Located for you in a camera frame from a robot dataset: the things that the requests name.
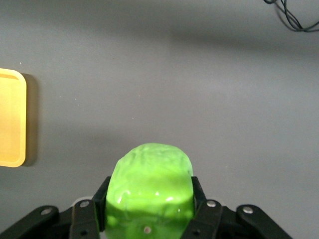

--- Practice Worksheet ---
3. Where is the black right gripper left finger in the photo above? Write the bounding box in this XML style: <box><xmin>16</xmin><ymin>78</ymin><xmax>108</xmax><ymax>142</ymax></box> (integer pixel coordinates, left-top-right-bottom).
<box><xmin>0</xmin><ymin>175</ymin><xmax>112</xmax><ymax>239</ymax></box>

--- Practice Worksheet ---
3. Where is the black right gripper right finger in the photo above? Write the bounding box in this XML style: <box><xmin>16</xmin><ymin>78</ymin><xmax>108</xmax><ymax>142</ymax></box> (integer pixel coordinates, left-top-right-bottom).
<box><xmin>183</xmin><ymin>176</ymin><xmax>294</xmax><ymax>239</ymax></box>

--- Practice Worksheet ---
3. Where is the green apple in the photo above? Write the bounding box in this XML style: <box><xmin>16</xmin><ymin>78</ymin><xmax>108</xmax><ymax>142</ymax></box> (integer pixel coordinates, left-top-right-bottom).
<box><xmin>104</xmin><ymin>142</ymin><xmax>195</xmax><ymax>239</ymax></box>

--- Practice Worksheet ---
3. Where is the yellow plastic tray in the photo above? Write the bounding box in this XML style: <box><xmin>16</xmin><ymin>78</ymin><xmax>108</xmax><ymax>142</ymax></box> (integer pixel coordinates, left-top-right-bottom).
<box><xmin>0</xmin><ymin>68</ymin><xmax>27</xmax><ymax>168</ymax></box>

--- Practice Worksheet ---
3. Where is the black cable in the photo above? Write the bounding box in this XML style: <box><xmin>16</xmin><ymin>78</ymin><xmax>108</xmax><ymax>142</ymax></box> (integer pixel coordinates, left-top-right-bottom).
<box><xmin>264</xmin><ymin>0</ymin><xmax>319</xmax><ymax>32</ymax></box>

